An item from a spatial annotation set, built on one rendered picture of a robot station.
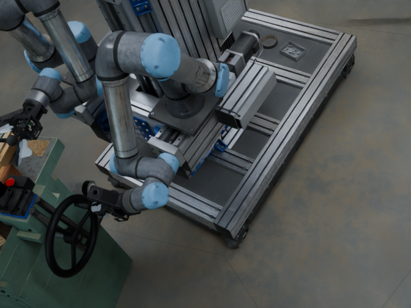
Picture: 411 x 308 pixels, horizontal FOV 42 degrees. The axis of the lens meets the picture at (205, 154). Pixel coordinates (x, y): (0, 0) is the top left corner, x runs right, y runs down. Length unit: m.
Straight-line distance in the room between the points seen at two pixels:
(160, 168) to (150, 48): 0.40
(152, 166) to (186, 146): 0.39
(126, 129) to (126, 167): 0.13
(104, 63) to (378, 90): 1.83
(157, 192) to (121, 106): 0.28
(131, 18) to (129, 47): 0.52
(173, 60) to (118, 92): 0.20
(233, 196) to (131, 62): 1.16
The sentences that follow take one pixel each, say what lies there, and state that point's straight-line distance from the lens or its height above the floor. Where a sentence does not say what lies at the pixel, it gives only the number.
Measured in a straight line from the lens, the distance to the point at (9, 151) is 2.13.
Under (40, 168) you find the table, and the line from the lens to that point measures 2.04.
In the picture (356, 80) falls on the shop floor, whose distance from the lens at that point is 3.10.
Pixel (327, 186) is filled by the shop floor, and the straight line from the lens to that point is 2.71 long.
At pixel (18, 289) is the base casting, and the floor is 0.73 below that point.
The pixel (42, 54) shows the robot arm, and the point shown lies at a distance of 2.19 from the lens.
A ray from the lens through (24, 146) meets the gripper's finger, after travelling 1.91.
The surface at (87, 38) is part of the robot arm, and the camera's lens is 2.23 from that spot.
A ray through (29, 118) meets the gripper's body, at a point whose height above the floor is 1.14.
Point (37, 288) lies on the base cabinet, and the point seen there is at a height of 0.63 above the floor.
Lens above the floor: 2.34
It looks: 53 degrees down
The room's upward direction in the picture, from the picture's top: 24 degrees counter-clockwise
